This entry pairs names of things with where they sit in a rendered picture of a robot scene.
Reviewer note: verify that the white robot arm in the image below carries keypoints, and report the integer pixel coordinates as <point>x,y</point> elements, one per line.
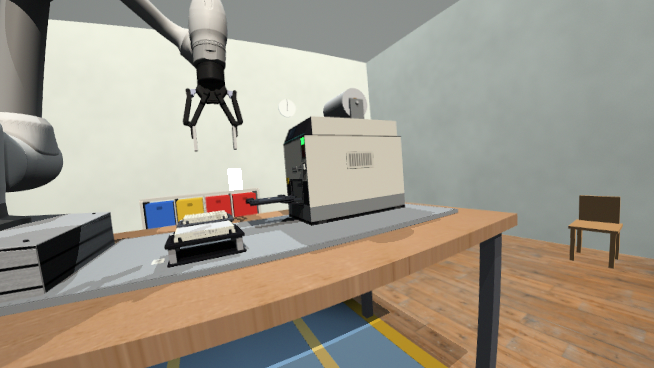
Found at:
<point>31,158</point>

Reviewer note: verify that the white cylinder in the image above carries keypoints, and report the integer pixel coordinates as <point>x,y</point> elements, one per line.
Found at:
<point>339,105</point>

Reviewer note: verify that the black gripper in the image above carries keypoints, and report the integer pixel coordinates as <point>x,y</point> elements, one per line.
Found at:
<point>211,89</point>

